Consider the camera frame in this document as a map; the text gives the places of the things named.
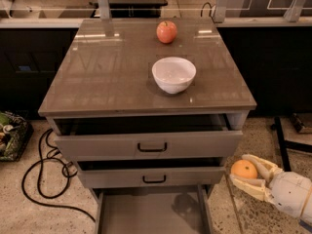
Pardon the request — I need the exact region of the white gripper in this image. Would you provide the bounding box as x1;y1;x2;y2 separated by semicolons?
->
230;154;311;218

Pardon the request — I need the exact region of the orange fruit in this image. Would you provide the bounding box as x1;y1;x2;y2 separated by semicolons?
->
231;160;257;178

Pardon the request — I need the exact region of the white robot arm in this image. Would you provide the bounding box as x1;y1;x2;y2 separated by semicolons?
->
230;154;312;228

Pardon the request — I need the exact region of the grey drawer cabinet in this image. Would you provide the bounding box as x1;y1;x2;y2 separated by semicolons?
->
37;16;257;234

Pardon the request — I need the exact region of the bottom grey drawer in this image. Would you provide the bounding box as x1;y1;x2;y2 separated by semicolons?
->
95;185;214;234

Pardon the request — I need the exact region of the grey drawer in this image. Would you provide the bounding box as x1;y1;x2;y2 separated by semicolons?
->
95;185;214;234
78;158;225;188
55;128;243;161

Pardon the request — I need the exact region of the top grey drawer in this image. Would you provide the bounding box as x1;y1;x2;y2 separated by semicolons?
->
55;128;243;161

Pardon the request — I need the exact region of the middle grey drawer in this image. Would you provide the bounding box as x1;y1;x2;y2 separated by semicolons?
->
78;158;225;188

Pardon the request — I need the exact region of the black stand with wheel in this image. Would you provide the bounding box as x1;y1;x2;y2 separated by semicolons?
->
271;117;312;172

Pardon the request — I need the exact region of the white ceramic bowl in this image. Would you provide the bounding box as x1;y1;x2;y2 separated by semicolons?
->
152;57;197;95

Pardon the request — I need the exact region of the red apple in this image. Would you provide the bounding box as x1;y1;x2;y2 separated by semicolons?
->
156;20;177;44

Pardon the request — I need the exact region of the black background table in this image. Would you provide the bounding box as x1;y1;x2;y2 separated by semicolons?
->
89;0;169;19

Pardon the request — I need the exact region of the basket with green items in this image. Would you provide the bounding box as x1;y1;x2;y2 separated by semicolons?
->
0;111;33;162

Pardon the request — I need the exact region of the black looped cable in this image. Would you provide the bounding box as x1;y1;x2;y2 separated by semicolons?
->
200;1;216;21

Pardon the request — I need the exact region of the black floor cable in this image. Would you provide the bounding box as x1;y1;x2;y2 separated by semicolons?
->
20;128;97;223

